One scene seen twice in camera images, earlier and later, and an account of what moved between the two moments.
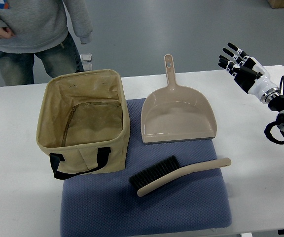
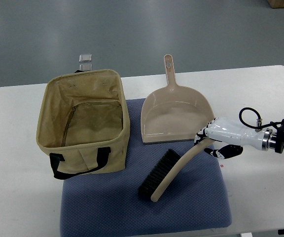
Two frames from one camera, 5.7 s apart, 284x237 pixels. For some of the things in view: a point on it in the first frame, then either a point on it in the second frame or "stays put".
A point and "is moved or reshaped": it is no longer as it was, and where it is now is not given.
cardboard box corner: x=277 y=4 stays put
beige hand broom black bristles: x=167 y=169 is moved or reshaped
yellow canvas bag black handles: x=84 y=123 stays put
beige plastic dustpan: x=175 y=113 stays put
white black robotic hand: x=249 y=73 → x=234 y=138
